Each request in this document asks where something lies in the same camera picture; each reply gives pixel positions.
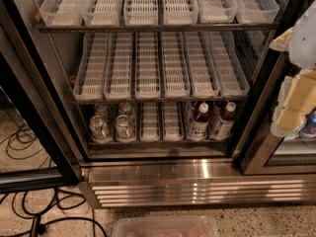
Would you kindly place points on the shelf empty tray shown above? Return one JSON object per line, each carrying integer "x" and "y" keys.
{"x": 172, "y": 123}
{"x": 149, "y": 131}

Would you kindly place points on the top shelf tray four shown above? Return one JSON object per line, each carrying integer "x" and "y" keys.
{"x": 180, "y": 12}

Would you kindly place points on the middle shelf tray three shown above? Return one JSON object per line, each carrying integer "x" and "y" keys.
{"x": 147, "y": 77}

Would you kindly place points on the top shelf tray five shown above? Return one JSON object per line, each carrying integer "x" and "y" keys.
{"x": 216, "y": 11}

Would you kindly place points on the blue can behind door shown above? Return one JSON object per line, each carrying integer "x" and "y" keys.
{"x": 309, "y": 130}

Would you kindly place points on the brown tea bottle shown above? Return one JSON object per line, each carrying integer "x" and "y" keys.
{"x": 198, "y": 122}
{"x": 223, "y": 120}

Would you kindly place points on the left glass fridge door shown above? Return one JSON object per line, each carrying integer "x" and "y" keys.
{"x": 22, "y": 85}

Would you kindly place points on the middle shelf tray two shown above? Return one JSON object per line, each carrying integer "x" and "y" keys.
{"x": 118, "y": 74}

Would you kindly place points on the right glass fridge door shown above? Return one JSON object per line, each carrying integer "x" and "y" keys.
{"x": 253, "y": 143}

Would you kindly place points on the top shelf tray six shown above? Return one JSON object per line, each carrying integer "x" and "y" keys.
{"x": 256, "y": 11}

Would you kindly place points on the bottom shelf empty tray left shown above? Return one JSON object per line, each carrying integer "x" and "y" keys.
{"x": 149, "y": 131}

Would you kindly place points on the middle shelf tray six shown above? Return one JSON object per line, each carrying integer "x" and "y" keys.
{"x": 230, "y": 74}

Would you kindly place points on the glass fridge door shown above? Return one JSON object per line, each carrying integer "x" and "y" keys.
{"x": 22, "y": 85}
{"x": 253, "y": 143}

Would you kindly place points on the top shelf tray two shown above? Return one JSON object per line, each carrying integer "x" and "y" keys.
{"x": 101, "y": 12}

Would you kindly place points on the shelf tray three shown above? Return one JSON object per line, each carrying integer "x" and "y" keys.
{"x": 147, "y": 77}
{"x": 140, "y": 12}

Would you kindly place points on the shelf tray two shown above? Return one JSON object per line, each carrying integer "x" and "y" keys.
{"x": 101, "y": 12}
{"x": 118, "y": 74}

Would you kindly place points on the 7up can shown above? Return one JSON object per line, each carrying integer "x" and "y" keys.
{"x": 127, "y": 109}
{"x": 124, "y": 129}
{"x": 100, "y": 129}
{"x": 102, "y": 110}

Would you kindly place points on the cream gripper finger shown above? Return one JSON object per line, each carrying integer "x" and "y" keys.
{"x": 303, "y": 92}
{"x": 281, "y": 43}

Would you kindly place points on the shelf tray one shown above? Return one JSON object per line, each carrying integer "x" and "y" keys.
{"x": 91, "y": 74}
{"x": 62, "y": 13}

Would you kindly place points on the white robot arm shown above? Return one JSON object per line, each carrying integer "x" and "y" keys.
{"x": 302, "y": 45}

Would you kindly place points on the middle shelf tray four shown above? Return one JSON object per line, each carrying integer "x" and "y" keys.
{"x": 176, "y": 78}

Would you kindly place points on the bottom shelf empty tray right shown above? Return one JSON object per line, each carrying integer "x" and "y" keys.
{"x": 172, "y": 123}

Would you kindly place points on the top shelf tray three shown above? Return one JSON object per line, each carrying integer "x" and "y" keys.
{"x": 140, "y": 12}

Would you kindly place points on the shelf tray five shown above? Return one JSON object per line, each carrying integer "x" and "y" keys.
{"x": 203, "y": 77}
{"x": 216, "y": 11}

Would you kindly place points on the shelf tray four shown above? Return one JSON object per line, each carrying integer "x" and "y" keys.
{"x": 180, "y": 12}
{"x": 176, "y": 78}

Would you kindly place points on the middle shelf tray one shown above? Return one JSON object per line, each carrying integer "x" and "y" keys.
{"x": 91, "y": 74}

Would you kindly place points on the shelf tray six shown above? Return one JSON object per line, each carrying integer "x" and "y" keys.
{"x": 230, "y": 74}
{"x": 256, "y": 11}

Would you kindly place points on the middle shelf tray five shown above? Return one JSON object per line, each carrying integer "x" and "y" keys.
{"x": 203, "y": 77}

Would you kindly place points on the right brown tea bottle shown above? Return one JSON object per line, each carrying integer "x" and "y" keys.
{"x": 223, "y": 120}

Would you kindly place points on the left brown tea bottle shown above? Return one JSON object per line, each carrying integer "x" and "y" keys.
{"x": 198, "y": 122}

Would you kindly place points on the top shelf tray one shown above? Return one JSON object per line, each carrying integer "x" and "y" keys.
{"x": 62, "y": 13}

